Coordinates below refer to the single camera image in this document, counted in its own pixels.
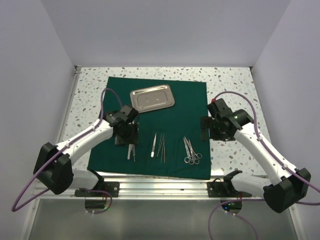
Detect silver scalpel handle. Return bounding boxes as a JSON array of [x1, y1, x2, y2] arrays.
[[131, 144, 136, 162], [127, 144, 133, 160]]

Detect silver pointed tweezers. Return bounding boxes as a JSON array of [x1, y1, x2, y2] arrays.
[[160, 135, 166, 163], [156, 134, 164, 157]]

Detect silver surgical scissors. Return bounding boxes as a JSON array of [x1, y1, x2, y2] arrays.
[[185, 140, 202, 165], [183, 137, 195, 165]]

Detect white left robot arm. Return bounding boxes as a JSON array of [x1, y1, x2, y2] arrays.
[[33, 105, 139, 197]]

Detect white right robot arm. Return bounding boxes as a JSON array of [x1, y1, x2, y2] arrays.
[[200, 98, 311, 213]]

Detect stainless steel instrument tray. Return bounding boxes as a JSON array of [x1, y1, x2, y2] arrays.
[[129, 84, 175, 113]]

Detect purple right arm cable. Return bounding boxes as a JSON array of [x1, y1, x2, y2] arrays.
[[208, 91, 320, 240]]

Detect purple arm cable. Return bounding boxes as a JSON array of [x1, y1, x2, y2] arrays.
[[208, 91, 320, 240], [11, 87, 126, 215]]

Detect aluminium rail frame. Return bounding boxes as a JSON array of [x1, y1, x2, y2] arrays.
[[18, 65, 301, 240]]

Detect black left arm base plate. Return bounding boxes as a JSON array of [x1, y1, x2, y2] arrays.
[[74, 181, 120, 198]]

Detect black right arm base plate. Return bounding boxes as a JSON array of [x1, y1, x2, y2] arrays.
[[206, 178, 253, 198]]

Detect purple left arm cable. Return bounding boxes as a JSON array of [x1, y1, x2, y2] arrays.
[[11, 87, 126, 215]]

